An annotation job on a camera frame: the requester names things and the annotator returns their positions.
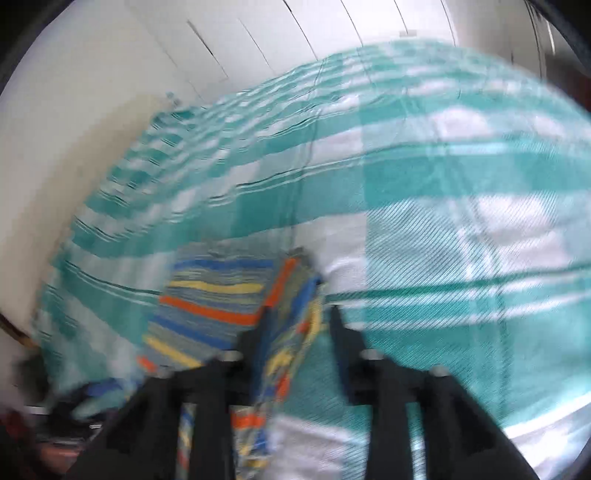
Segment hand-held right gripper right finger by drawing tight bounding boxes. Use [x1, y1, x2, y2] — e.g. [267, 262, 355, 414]
[330, 305, 539, 480]

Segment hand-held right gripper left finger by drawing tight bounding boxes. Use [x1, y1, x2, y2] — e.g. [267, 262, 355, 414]
[69, 307, 278, 480]

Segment striped knit sweater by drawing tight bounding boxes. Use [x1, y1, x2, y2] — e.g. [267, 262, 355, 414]
[136, 248, 328, 480]

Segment teal checked bed blanket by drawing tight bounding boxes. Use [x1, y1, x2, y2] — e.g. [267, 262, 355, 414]
[32, 39, 591, 480]

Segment cream headboard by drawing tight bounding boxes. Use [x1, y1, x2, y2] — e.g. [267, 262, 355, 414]
[0, 92, 178, 352]

